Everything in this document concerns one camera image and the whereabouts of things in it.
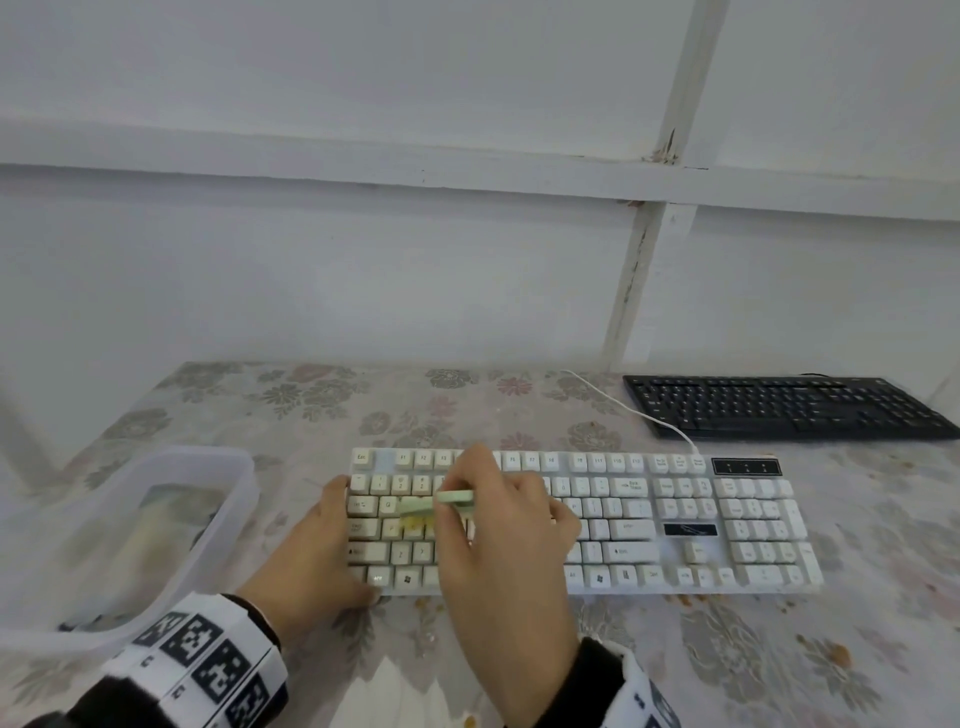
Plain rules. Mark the person's left hand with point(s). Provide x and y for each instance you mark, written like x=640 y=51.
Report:
x=307 y=570

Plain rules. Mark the person's right hand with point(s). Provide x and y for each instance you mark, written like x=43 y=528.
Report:
x=510 y=585

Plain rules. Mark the green brush yellow bristles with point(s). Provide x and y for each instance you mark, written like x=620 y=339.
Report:
x=420 y=506

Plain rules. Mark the clear plastic container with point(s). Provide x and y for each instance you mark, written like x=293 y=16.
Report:
x=225 y=480

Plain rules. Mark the white keyboard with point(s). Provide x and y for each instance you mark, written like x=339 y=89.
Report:
x=675 y=525

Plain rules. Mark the black keyboard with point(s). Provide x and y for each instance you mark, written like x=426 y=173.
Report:
x=787 y=409

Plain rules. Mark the person's right forearm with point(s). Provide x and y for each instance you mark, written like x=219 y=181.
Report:
x=577 y=690

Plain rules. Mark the person's left forearm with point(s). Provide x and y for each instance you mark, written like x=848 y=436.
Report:
x=97 y=697

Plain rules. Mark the white marker left wristband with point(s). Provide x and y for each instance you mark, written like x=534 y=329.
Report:
x=202 y=652

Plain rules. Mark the white marker wristband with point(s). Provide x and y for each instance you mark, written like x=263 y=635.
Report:
x=645 y=697
x=202 y=652

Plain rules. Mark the white marker right wristband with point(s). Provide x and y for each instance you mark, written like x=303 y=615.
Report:
x=645 y=697

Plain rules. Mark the floral tablecloth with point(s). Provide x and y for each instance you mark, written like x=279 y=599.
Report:
x=750 y=660

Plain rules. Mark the white wooden frame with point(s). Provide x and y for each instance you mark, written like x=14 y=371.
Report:
x=300 y=157

